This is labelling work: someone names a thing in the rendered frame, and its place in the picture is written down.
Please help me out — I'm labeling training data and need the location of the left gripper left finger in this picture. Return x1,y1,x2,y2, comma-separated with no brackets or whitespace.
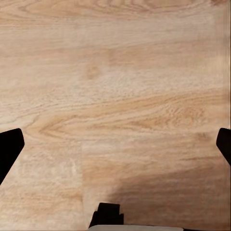
0,128,25,185

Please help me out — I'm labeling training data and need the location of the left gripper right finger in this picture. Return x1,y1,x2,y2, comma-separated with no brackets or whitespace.
216,128,231,166

